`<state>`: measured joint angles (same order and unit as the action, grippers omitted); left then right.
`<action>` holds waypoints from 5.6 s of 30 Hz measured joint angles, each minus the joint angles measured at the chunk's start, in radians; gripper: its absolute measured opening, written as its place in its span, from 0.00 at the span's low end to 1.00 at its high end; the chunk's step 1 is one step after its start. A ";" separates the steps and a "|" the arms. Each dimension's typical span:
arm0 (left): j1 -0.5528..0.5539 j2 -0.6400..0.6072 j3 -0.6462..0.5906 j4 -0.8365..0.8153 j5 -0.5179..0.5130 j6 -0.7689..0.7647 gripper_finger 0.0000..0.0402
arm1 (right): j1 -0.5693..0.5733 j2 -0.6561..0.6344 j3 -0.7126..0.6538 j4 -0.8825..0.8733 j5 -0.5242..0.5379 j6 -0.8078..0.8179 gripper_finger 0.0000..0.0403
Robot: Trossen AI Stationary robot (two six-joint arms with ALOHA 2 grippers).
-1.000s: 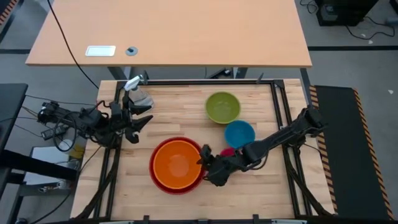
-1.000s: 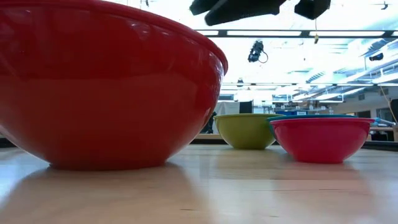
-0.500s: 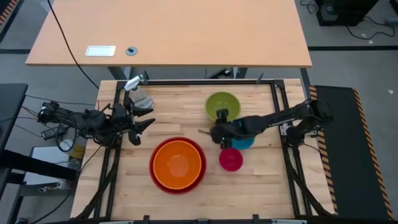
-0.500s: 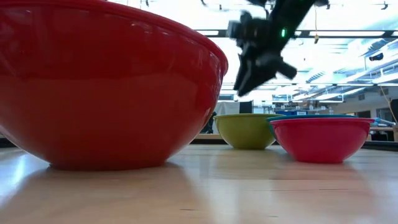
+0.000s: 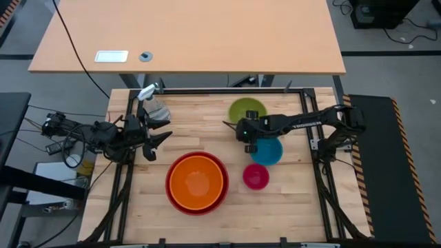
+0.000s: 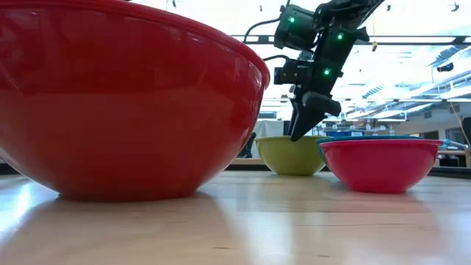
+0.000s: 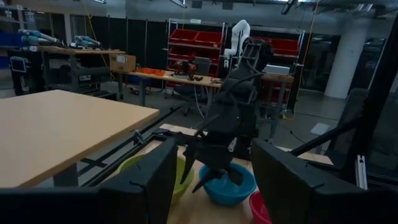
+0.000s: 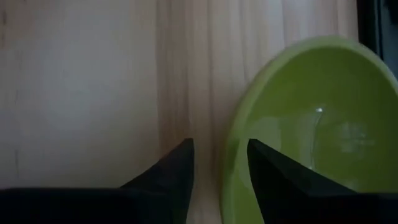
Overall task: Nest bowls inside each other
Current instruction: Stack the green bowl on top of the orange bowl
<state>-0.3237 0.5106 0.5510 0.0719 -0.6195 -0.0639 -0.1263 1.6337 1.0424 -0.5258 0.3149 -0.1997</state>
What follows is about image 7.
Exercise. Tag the metal rack with red bins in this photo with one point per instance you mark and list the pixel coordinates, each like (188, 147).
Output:
(196, 39)

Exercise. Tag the black metal clamp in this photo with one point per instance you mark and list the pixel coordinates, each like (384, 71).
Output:
(139, 136)

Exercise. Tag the cardboard box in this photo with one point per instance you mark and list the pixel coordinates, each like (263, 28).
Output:
(122, 63)

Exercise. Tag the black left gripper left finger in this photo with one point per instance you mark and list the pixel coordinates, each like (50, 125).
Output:
(146, 189)

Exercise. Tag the grey monitor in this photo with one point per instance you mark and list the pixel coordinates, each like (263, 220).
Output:
(202, 66)

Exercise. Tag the black diagonal frame bar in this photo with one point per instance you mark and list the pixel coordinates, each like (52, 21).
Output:
(326, 137)

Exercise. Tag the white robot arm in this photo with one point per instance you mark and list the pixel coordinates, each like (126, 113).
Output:
(239, 34)

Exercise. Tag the ceiling light fixture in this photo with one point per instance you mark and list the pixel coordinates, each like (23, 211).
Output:
(178, 3)
(288, 6)

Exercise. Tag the green plastic bowl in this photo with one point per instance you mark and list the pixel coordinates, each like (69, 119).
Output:
(183, 180)

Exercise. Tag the blue plastic bowl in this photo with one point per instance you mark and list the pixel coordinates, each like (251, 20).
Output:
(227, 191)

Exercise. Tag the red and black power tool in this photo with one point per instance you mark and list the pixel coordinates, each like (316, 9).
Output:
(185, 68)

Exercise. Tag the black office chair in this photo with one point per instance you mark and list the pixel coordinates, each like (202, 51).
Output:
(189, 93)

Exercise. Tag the white flat box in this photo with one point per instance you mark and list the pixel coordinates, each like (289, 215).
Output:
(276, 69)

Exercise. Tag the red plastic bowl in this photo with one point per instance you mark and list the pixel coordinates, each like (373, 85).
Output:
(258, 208)

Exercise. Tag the grey floor plate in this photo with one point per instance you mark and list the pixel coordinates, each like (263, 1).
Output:
(320, 128)

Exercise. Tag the white round column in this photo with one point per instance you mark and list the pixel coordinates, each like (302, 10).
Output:
(346, 62)

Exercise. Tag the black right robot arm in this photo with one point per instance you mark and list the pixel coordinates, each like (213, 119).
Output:
(239, 90)

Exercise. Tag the long wooden workbench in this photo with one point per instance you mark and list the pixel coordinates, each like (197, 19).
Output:
(186, 80)

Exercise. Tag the silver aluminium extrusion piece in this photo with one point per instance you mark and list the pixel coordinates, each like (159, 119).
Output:
(361, 172)

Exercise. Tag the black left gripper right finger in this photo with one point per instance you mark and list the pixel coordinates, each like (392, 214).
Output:
(289, 193)

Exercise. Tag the tablet screen on stand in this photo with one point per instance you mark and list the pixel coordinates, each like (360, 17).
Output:
(18, 64)

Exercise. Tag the blue and grey robot arm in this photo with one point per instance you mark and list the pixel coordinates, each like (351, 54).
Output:
(85, 41)
(37, 35)

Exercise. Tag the black frame post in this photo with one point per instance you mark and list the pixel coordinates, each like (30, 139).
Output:
(373, 102)

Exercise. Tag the orange tray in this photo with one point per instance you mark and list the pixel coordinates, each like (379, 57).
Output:
(150, 71)

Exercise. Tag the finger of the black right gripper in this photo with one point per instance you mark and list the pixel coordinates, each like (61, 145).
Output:
(187, 166)
(207, 179)

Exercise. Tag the black metal frame rail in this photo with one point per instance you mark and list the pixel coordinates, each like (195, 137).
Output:
(124, 149)

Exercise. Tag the workbench with black frame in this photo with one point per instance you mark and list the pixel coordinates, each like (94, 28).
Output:
(77, 74)

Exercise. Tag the light wooden table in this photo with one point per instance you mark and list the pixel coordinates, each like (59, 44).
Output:
(62, 130)

